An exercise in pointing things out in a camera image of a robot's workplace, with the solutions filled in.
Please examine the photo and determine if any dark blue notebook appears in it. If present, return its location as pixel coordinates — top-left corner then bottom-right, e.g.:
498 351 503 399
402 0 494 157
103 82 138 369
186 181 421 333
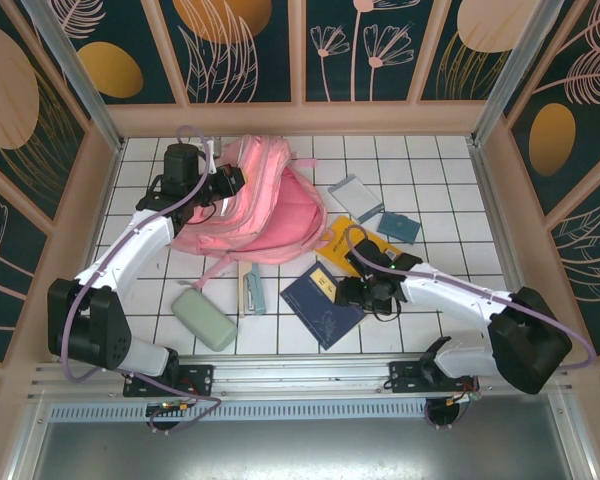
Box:
279 264 367 351

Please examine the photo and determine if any yellow book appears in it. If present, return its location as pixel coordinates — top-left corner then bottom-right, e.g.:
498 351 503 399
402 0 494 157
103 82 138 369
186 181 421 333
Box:
313 214 405 275

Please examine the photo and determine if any teal wallet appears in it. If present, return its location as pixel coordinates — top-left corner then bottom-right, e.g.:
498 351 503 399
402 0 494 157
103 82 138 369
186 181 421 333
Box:
376 210 423 246

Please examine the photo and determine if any pink student backpack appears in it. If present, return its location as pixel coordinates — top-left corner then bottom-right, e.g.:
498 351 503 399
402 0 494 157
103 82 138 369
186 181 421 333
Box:
172 133 330 297

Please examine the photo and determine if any light grey-blue notebook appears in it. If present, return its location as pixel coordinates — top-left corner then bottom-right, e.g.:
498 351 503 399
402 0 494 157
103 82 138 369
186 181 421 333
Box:
326 174 384 224

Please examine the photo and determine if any teal and beige stapler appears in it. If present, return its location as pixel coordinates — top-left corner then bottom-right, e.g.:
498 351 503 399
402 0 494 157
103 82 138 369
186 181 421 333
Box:
236 261 268 319

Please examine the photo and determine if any pale green pencil case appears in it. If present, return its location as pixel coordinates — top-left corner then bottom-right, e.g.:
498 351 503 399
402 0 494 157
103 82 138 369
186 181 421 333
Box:
171 287 240 354

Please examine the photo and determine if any grey metal shelf sheet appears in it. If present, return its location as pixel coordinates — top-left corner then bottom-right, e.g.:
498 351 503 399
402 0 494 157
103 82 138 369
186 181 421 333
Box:
9 392 594 480

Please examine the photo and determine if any aluminium mounting rail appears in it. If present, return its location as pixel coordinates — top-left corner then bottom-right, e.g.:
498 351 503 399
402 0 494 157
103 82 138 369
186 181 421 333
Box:
27 353 574 402

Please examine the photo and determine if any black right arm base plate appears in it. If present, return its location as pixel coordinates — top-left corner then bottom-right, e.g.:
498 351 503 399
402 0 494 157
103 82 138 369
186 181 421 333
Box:
388 359 480 395

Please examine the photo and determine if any perforated metal cable tray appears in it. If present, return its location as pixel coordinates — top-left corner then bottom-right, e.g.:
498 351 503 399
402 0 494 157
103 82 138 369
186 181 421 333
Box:
48 402 434 422

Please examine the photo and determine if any aluminium frame post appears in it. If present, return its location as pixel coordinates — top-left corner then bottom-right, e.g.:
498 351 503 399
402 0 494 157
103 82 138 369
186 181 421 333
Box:
21 0 127 152
471 0 577 147

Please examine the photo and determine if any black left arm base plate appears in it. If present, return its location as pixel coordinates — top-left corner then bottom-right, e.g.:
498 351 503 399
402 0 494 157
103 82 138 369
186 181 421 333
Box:
123 363 216 398

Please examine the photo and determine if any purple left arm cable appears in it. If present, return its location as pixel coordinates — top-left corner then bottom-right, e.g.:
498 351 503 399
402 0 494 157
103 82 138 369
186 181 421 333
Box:
61 124 224 436

